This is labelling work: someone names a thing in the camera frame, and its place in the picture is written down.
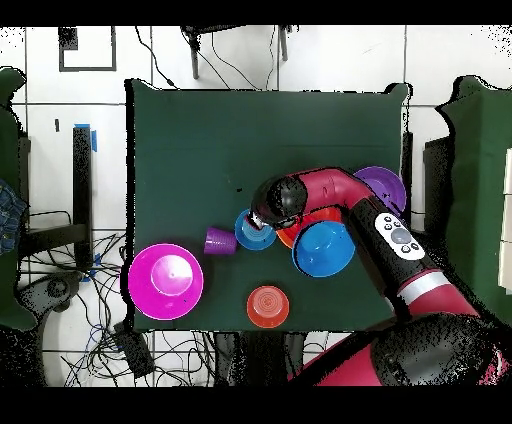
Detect small blue bowl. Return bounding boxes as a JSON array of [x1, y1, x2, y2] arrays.
[[234, 208, 278, 252]]

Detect purple cup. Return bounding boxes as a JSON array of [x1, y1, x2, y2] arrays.
[[203, 226, 239, 255]]

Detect wide red-orange bowl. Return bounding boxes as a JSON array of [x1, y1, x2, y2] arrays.
[[278, 206, 344, 242]]

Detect large blue bowl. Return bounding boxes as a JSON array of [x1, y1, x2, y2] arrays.
[[291, 220, 357, 278]]

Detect small red-orange bowl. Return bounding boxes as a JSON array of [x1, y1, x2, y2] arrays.
[[246, 285, 291, 329]]

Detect wide purple bowl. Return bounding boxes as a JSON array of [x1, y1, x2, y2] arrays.
[[353, 165, 408, 218]]

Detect dark green table cloth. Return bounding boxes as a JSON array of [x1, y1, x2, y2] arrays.
[[124, 78, 409, 334]]

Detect large pink bowl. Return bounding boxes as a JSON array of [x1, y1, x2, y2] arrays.
[[127, 242, 205, 322]]

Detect black metal stand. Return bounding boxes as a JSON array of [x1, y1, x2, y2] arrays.
[[19, 125, 95, 273]]

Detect black power strip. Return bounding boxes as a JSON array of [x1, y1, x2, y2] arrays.
[[112, 322, 156, 379]]

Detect green cloth side table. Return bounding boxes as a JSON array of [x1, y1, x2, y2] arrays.
[[0, 66, 38, 331], [425, 75, 512, 321]]

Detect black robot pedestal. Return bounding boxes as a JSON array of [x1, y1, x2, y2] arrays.
[[213, 330, 309, 387]]

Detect black camera tripod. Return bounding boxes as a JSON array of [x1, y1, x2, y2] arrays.
[[179, 25, 295, 80]]

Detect cable bundle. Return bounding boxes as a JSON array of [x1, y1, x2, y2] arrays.
[[23, 231, 217, 387]]

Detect grey square floor frame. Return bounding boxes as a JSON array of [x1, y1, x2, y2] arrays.
[[58, 26, 118, 73]]

